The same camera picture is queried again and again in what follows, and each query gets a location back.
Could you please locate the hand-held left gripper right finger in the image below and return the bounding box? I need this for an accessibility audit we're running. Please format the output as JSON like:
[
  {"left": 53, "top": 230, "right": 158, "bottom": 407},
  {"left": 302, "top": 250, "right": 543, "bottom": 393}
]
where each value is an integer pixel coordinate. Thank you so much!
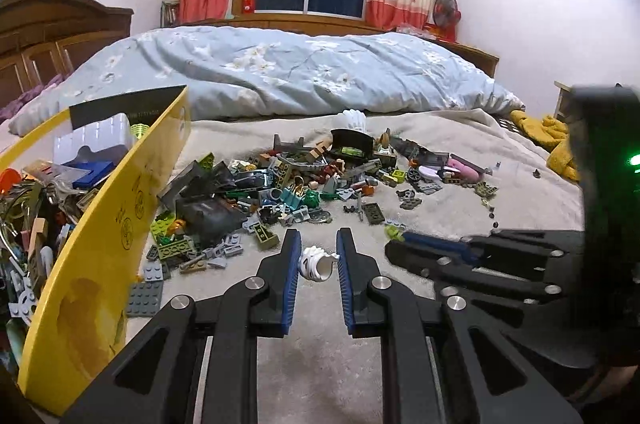
[{"left": 336, "top": 227, "right": 583, "bottom": 424}]

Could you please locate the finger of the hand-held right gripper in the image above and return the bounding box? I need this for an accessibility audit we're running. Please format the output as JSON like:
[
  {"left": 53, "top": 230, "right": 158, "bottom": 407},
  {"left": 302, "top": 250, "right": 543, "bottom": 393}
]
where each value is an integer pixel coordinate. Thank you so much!
[
  {"left": 384, "top": 239, "right": 566, "bottom": 305},
  {"left": 402, "top": 229, "right": 591, "bottom": 276}
]

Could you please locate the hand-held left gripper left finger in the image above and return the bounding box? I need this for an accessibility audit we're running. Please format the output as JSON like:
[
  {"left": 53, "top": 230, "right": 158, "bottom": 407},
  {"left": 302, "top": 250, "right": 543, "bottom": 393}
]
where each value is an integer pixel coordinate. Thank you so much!
[{"left": 60, "top": 228, "right": 305, "bottom": 424}]

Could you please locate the white toy helmet piece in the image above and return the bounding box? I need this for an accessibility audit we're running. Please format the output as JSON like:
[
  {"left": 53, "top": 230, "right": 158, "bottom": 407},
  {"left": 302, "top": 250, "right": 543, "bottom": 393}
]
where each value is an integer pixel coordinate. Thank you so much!
[{"left": 298, "top": 245, "right": 341, "bottom": 281}]

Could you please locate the yellow cardboard box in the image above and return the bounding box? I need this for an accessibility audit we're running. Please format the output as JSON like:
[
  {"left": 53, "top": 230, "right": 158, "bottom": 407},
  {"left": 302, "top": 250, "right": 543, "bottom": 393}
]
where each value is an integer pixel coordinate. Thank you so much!
[{"left": 0, "top": 85, "right": 192, "bottom": 417}]

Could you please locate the pink toy piece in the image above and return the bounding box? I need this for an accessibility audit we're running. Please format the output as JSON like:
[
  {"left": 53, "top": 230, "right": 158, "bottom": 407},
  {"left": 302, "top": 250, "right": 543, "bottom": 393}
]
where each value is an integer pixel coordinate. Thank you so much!
[{"left": 446, "top": 156, "right": 485, "bottom": 182}]

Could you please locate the pile of loose toy bricks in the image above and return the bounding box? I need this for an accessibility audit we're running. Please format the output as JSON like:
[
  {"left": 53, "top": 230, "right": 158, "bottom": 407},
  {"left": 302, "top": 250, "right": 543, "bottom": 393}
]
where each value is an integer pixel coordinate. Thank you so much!
[{"left": 126, "top": 129, "right": 501, "bottom": 317}]

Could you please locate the yellow plush cloth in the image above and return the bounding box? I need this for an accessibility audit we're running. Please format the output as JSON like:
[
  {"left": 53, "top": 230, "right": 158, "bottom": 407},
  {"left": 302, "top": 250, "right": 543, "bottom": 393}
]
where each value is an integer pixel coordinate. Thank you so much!
[{"left": 510, "top": 110, "right": 583, "bottom": 182}]

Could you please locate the light wooden bedside table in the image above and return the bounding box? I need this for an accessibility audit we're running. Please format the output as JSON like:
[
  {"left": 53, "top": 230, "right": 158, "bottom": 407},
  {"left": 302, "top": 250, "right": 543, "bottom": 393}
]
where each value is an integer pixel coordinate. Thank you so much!
[{"left": 554, "top": 80, "right": 576, "bottom": 122}]

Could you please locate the black plastic cup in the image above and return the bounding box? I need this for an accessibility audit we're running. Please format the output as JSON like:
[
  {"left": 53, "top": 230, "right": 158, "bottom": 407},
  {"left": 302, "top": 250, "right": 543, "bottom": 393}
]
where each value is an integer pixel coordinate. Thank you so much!
[{"left": 330, "top": 129, "right": 376, "bottom": 165}]

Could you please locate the white shuttlecock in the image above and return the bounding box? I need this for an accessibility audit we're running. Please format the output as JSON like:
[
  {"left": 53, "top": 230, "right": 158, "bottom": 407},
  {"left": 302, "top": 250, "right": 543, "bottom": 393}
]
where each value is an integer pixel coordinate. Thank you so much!
[{"left": 340, "top": 109, "right": 372, "bottom": 135}]

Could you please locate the wooden bed footboard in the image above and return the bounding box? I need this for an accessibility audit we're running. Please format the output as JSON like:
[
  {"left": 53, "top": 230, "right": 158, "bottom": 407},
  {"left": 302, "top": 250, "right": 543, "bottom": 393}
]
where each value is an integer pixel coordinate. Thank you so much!
[{"left": 445, "top": 39, "right": 501, "bottom": 77}]

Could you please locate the blue floral quilt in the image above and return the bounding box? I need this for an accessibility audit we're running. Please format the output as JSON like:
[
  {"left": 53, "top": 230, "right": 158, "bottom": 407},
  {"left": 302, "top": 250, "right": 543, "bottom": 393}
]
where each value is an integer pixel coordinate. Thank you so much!
[{"left": 7, "top": 21, "right": 526, "bottom": 137}]

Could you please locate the red standing fan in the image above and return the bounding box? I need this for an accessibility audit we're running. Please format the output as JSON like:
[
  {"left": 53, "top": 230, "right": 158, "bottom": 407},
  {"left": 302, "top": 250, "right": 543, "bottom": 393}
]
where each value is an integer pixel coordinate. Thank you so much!
[{"left": 431, "top": 0, "right": 462, "bottom": 41}]

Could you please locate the clear plastic case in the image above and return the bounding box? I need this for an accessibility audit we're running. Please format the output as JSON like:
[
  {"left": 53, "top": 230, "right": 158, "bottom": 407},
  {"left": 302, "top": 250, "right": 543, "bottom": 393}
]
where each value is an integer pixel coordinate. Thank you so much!
[{"left": 52, "top": 113, "right": 133, "bottom": 165}]

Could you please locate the heap of boxed toy parts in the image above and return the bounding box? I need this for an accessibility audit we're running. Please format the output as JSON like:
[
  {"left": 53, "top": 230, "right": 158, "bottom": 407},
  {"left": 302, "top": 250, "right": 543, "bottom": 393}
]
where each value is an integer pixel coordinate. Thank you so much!
[{"left": 0, "top": 113, "right": 151, "bottom": 345}]

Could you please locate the purple cloth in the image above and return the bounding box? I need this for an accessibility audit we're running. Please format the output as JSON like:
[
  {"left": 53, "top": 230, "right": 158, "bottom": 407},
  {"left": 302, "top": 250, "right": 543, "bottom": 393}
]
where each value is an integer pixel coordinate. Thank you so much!
[{"left": 0, "top": 73, "right": 73, "bottom": 122}]

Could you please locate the dark wooden headboard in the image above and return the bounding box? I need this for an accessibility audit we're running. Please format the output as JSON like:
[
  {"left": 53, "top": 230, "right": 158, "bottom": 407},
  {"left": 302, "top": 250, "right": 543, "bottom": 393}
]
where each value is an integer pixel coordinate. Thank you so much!
[{"left": 0, "top": 0, "right": 135, "bottom": 110}]

